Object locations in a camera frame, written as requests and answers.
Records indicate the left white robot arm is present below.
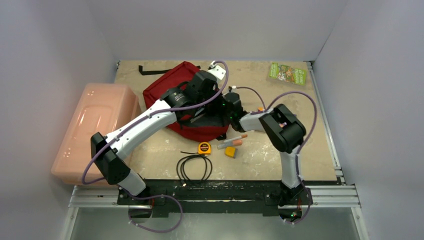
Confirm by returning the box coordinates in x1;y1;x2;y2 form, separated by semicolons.
90;70;222;205

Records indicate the pink translucent storage box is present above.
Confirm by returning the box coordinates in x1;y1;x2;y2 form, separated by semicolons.
51;83;141;185

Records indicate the green booklet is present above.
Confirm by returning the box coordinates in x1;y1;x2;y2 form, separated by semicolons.
268;62;307;86

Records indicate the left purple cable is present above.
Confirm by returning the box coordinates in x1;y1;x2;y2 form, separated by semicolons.
81;60;230;186

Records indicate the grey orange highlighter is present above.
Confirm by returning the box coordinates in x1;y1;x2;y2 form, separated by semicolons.
217;139;243;150

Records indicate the white orange marker pen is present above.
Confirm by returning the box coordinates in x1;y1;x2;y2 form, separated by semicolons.
223;134;248;143

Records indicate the yellow tape measure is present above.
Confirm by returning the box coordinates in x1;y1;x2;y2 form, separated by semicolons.
197;142;212;156

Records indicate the yellow grey correction tape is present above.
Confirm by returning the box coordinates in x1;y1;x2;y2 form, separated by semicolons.
224;146;238;159

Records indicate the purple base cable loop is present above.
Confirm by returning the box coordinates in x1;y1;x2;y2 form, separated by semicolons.
128;192;185;233

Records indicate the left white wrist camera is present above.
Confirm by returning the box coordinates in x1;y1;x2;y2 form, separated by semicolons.
207;61;227;81

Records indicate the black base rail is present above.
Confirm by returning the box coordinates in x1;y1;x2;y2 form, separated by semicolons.
117;179;322;219

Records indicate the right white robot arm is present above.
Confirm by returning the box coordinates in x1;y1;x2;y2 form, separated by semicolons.
207;92;306;204

